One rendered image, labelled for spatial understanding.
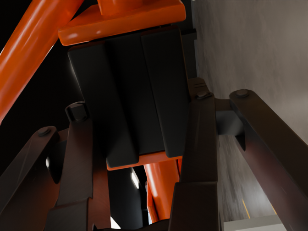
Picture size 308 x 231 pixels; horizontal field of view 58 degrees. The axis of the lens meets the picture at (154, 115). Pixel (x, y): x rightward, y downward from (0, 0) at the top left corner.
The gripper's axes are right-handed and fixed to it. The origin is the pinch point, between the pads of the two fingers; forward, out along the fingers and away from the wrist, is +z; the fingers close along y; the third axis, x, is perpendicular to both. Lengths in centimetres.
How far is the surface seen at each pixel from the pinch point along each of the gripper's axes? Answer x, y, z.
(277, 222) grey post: -243, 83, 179
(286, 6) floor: -52, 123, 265
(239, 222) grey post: -243, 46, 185
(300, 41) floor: -78, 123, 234
